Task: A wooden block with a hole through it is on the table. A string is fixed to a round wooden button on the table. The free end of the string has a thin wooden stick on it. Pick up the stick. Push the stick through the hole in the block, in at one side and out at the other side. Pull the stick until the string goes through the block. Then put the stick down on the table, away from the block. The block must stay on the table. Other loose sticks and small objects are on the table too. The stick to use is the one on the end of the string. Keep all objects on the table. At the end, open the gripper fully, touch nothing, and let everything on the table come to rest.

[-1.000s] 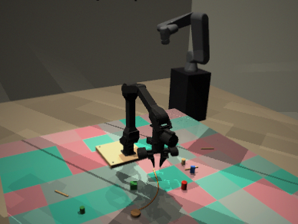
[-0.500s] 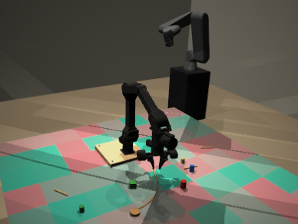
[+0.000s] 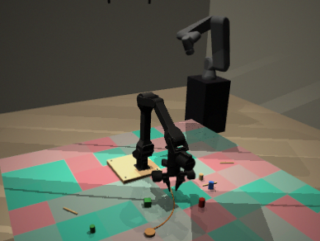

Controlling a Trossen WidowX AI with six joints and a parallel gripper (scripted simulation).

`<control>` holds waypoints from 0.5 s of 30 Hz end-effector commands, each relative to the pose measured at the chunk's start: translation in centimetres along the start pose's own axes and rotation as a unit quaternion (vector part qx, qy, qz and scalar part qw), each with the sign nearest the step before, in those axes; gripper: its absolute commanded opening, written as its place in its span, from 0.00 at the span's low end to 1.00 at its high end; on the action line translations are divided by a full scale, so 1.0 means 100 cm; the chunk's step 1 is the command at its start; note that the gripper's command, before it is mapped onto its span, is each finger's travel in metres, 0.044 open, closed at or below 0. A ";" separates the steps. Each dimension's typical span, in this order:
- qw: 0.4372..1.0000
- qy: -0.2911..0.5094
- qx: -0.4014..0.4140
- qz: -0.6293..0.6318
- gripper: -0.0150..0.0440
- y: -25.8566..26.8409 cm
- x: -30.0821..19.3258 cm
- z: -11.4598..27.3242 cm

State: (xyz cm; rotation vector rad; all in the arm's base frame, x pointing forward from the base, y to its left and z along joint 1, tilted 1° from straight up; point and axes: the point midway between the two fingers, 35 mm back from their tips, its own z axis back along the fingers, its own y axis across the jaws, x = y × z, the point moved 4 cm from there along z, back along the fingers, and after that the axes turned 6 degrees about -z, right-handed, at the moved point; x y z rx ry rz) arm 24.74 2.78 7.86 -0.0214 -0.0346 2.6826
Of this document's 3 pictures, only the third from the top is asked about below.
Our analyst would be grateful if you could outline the blue rectangular block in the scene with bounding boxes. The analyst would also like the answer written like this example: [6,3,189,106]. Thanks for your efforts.
[208,181,214,190]

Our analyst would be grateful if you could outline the tan round wooden button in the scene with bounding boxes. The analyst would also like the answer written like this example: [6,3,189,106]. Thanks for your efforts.
[144,228,155,238]

